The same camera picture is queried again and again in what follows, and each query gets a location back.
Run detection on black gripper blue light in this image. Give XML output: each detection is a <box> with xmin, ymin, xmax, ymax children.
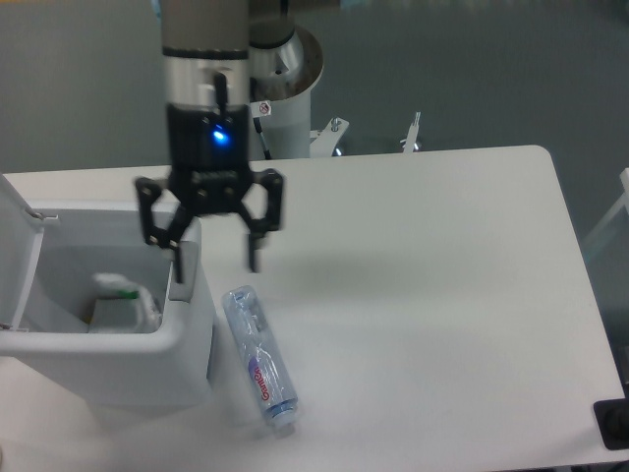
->
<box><xmin>134</xmin><ymin>101</ymin><xmax>287</xmax><ymax>285</ymax></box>

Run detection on white open trash can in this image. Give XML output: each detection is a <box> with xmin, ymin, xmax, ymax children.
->
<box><xmin>1</xmin><ymin>180</ymin><xmax>215</xmax><ymax>407</ymax></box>

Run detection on white plastic wrapper bag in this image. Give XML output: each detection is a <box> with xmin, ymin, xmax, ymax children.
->
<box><xmin>87</xmin><ymin>272</ymin><xmax>162</xmax><ymax>334</ymax></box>

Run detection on black cable on pedestal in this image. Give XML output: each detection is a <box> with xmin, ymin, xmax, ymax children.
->
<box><xmin>249</xmin><ymin>77</ymin><xmax>274</xmax><ymax>161</ymax></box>

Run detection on glass white furniture at right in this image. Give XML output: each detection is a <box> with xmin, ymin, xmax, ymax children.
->
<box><xmin>582</xmin><ymin>168</ymin><xmax>628</xmax><ymax>264</ymax></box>

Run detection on black device at table edge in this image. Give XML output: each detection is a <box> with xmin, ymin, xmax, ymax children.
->
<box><xmin>594</xmin><ymin>398</ymin><xmax>628</xmax><ymax>450</ymax></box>

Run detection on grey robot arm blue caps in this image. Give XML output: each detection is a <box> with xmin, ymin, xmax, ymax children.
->
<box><xmin>135</xmin><ymin>1</ymin><xmax>294</xmax><ymax>282</ymax></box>

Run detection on white pedestal base frame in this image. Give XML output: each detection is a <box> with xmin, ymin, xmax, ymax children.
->
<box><xmin>310</xmin><ymin>111</ymin><xmax>423</xmax><ymax>158</ymax></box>

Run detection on crushed clear plastic water bottle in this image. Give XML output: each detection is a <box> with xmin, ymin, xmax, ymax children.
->
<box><xmin>221</xmin><ymin>285</ymin><xmax>299</xmax><ymax>436</ymax></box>

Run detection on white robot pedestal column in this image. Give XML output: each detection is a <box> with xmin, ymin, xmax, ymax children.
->
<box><xmin>249</xmin><ymin>20</ymin><xmax>323</xmax><ymax>160</ymax></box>

